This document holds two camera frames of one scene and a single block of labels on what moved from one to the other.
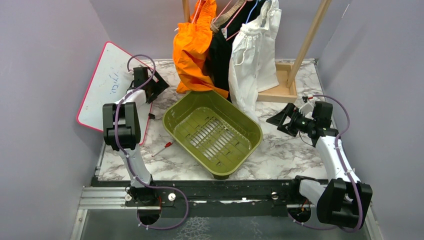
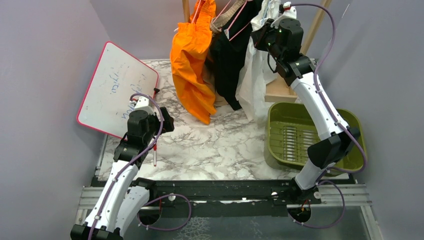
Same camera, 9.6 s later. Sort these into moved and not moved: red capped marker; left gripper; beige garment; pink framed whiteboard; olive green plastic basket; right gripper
Moved: olive green plastic basket; left gripper; red capped marker; right gripper
Not moved: beige garment; pink framed whiteboard
